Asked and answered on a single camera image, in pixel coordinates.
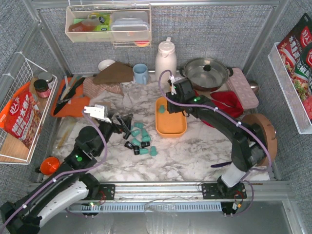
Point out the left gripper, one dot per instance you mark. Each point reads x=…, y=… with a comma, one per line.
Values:
x=121, y=124

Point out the red cloth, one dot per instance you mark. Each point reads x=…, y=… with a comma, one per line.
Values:
x=226, y=101

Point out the purple spatula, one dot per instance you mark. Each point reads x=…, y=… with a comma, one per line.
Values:
x=219, y=165

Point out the white thermos jug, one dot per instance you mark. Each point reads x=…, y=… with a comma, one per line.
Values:
x=166, y=58

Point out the orange cutting board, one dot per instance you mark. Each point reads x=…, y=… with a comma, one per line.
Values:
x=72, y=108

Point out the brown cloth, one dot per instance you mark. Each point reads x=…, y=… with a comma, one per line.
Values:
x=116, y=73

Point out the green snack packet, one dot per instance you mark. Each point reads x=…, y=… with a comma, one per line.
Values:
x=105, y=21

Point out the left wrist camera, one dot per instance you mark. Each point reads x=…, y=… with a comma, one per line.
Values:
x=99, y=112

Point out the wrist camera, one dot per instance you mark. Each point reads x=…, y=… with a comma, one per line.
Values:
x=172, y=81
x=99, y=112

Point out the silver lidded jar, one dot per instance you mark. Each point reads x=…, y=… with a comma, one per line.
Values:
x=48, y=77

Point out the black kitchen knife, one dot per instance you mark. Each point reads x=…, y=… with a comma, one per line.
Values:
x=62, y=102

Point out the steel pot with lid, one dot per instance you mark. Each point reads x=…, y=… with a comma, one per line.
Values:
x=206, y=74

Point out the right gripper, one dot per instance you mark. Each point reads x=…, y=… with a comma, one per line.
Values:
x=171, y=107

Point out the round wooden board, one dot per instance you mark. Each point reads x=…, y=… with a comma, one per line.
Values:
x=264, y=130

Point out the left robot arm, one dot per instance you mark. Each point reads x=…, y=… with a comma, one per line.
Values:
x=70, y=183

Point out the black coffee capsule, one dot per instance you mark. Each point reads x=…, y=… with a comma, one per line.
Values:
x=136, y=150
x=128, y=145
x=145, y=144

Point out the striped pink cloth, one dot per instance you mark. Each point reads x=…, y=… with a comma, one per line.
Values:
x=92, y=90

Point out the light blue mug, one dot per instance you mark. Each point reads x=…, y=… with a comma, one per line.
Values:
x=141, y=75

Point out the white mesh basket right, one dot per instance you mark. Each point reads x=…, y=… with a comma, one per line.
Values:
x=297, y=110

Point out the green coffee capsule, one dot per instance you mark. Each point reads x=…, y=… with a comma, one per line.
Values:
x=161, y=109
x=146, y=139
x=139, y=125
x=135, y=132
x=143, y=151
x=144, y=132
x=135, y=142
x=153, y=151

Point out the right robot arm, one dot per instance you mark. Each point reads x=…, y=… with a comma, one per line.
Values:
x=249, y=147

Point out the clear plastic containers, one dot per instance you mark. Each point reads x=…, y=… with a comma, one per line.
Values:
x=130, y=26

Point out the orange storage basket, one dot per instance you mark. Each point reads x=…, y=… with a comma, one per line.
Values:
x=169, y=125

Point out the white bowl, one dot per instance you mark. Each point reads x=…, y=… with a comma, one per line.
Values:
x=105, y=64

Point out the pink egg tray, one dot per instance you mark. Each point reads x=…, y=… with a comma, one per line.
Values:
x=240, y=86

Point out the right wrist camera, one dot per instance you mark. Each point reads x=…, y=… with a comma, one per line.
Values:
x=172, y=81

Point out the white wire basket left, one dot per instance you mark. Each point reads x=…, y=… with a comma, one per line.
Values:
x=12, y=150

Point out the orange cup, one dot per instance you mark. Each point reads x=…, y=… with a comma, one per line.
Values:
x=49, y=165

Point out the red lidded jar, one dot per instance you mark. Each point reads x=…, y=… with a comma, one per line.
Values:
x=42, y=89

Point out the orange snack bag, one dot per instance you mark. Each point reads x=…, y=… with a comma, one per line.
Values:
x=20, y=118

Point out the red seasoning packets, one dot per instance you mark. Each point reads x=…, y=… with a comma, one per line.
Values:
x=296, y=53

